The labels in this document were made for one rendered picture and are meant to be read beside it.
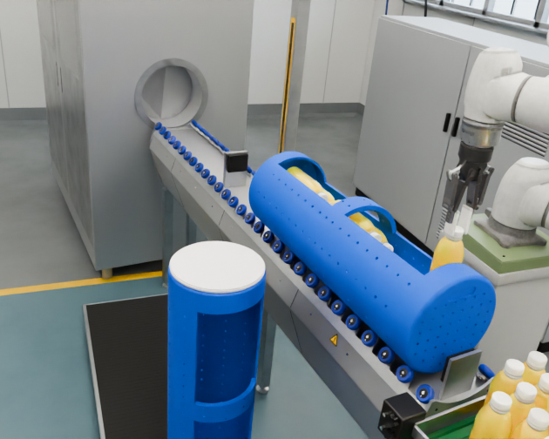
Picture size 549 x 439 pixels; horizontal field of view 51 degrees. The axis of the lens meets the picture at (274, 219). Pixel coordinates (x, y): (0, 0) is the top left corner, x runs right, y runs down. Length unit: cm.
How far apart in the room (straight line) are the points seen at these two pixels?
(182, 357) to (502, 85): 112
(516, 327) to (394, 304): 86
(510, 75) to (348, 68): 583
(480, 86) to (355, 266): 54
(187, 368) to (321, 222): 58
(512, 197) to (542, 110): 76
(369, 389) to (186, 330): 53
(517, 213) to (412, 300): 74
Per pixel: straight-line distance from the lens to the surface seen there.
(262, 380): 272
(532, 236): 211
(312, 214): 169
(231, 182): 245
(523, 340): 227
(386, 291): 143
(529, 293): 213
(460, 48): 375
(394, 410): 134
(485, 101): 133
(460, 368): 148
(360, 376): 162
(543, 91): 129
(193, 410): 185
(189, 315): 164
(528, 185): 199
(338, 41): 697
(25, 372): 298
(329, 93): 707
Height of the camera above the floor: 190
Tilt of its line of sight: 26 degrees down
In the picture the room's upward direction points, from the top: 5 degrees clockwise
